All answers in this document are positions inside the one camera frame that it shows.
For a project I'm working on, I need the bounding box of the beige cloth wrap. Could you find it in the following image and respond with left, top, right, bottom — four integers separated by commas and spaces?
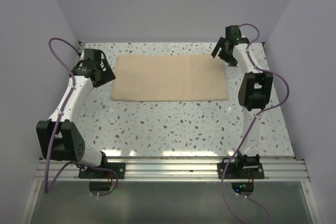
111, 55, 229, 102

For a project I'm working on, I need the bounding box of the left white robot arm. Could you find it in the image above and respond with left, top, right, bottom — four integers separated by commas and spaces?
36, 49, 115, 178

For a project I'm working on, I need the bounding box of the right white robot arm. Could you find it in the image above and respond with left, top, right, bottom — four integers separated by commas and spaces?
211, 25, 273, 178

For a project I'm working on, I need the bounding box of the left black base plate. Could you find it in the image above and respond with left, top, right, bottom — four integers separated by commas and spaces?
77, 162, 126, 179

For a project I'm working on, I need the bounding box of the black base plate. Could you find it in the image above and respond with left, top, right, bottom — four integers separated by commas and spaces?
217, 154, 265, 179
77, 162, 126, 179

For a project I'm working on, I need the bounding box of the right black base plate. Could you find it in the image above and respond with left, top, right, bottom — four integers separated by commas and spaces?
217, 154, 265, 179

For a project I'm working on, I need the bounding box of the aluminium rail frame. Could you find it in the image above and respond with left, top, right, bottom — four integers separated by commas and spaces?
19, 40, 316, 224

